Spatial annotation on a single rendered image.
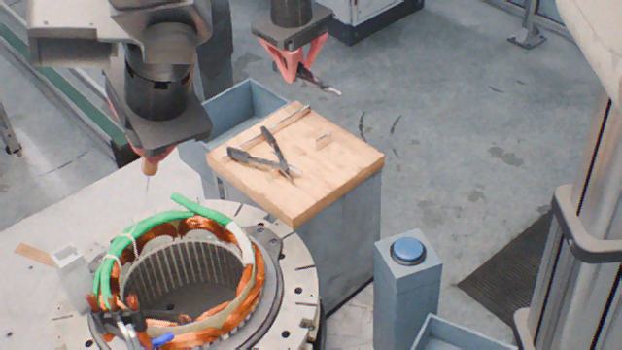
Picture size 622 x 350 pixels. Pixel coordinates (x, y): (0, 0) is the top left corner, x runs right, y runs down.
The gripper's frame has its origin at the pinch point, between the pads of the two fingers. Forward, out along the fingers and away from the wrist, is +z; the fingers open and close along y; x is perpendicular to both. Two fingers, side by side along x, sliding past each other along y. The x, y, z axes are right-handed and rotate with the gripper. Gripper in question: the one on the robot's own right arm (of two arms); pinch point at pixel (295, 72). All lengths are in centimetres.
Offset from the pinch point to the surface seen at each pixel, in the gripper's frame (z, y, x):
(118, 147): 43, 7, -56
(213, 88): 88, -54, -109
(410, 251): 13.9, 5.1, 26.7
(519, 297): 118, -74, 7
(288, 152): 12.0, 4.1, 1.4
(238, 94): 14.1, -1.6, -17.9
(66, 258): 1.0, 41.5, 6.0
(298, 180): 11.9, 7.3, 7.2
